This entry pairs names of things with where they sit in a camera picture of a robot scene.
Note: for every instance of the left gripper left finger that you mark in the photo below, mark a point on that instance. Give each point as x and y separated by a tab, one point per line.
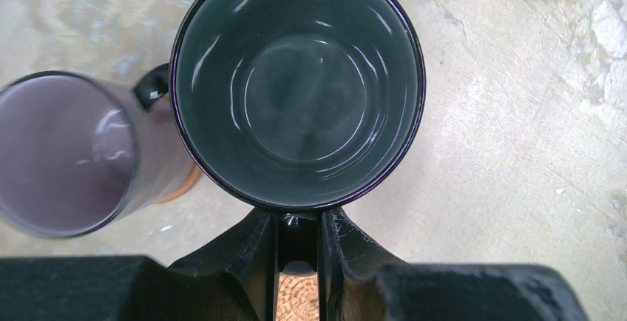
234	277

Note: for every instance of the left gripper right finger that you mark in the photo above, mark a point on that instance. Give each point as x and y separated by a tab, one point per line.
361	280

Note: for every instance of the woven rattan coaster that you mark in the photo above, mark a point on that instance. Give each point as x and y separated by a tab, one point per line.
298	298

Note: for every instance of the dark grey mug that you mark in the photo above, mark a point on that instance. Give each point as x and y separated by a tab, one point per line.
297	106

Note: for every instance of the pink purple mug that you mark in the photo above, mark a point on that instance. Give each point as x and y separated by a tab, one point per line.
78	153

